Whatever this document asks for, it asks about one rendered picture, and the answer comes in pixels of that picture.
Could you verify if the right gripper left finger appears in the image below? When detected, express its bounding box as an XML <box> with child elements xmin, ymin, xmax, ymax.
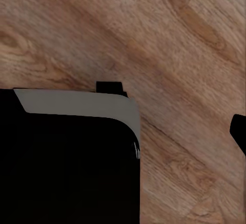
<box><xmin>0</xmin><ymin>114</ymin><xmax>27</xmax><ymax>176</ymax></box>

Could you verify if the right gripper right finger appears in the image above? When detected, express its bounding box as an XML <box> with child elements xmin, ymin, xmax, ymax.
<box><xmin>230</xmin><ymin>114</ymin><xmax>246</xmax><ymax>156</ymax></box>

